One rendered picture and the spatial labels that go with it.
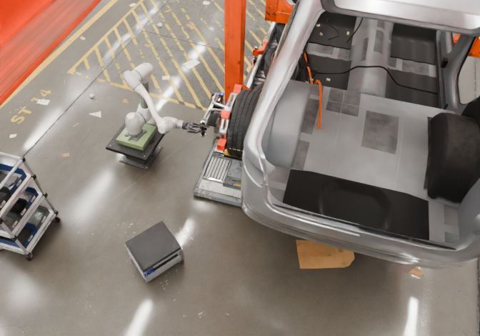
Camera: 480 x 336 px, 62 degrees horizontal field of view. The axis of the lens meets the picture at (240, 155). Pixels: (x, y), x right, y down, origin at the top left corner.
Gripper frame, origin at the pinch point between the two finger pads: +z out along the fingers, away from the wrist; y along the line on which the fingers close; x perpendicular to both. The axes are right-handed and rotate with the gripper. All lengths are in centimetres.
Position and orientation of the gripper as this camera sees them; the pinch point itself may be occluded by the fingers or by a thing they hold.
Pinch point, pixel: (203, 129)
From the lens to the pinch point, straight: 391.9
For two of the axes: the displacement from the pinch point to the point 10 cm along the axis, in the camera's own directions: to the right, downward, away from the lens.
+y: -2.7, 7.4, -6.2
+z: 9.6, 2.3, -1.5
